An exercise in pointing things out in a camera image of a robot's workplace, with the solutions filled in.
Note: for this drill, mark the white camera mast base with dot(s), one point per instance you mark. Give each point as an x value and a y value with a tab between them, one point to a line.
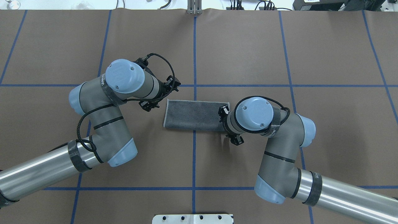
193	219

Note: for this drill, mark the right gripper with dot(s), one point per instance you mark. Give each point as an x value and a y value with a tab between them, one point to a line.
223	112

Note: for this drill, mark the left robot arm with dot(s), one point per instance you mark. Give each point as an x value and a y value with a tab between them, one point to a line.
102	135

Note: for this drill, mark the pink and grey towel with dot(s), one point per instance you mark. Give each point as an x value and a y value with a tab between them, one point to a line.
193	115

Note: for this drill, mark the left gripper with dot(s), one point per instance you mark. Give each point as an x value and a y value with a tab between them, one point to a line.
162	89

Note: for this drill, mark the aluminium frame post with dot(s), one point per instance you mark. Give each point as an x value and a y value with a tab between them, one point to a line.
194	7

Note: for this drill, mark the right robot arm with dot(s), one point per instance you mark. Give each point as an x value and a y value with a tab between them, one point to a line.
279	178

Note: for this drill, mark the black power box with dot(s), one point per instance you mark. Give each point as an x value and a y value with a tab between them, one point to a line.
317	5

